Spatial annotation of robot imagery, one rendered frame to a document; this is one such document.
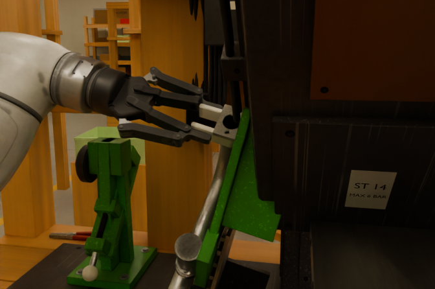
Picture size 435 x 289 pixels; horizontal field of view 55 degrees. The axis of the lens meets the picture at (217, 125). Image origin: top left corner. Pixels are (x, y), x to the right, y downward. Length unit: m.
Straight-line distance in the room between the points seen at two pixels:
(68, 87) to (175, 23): 0.32
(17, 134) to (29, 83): 0.08
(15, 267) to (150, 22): 0.60
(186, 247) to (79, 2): 11.24
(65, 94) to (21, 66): 0.08
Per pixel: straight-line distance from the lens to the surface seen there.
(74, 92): 0.67
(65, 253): 1.01
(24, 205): 1.15
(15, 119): 0.68
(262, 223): 0.55
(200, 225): 0.68
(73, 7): 11.76
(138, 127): 0.63
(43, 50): 0.71
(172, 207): 0.97
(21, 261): 1.06
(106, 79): 0.66
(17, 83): 0.69
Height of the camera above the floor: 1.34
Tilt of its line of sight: 10 degrees down
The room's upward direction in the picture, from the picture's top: straight up
